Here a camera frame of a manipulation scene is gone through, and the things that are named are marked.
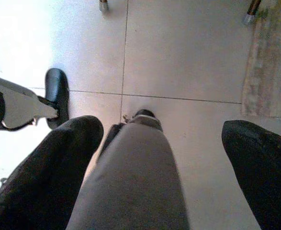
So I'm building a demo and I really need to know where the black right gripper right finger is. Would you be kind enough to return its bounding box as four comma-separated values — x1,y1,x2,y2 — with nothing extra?
222,120,281,230

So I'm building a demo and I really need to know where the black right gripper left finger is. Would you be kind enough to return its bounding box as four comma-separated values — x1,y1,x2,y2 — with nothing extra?
0,115,105,230

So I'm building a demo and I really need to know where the silver robot left leg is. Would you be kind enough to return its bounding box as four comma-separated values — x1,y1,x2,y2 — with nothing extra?
0,73,59,132

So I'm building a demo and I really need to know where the silver robot leg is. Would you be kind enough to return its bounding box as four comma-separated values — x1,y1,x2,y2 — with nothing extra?
0,73,59,132
66,121,191,230

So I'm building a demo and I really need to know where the black robot left foot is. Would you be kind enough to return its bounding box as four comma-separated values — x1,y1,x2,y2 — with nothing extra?
44,68,70,130

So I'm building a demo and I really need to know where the black robot foot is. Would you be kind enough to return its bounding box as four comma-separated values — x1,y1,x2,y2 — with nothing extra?
44,68,70,130
130,109,164,132

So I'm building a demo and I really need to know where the silver robot right leg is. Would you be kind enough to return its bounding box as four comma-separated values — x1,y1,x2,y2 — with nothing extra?
66,121,191,230

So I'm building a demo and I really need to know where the beige patterned rug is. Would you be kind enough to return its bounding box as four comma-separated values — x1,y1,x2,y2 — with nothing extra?
240,9,281,119

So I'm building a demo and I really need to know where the black robot right foot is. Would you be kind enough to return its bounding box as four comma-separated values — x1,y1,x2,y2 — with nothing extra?
130,109,164,132

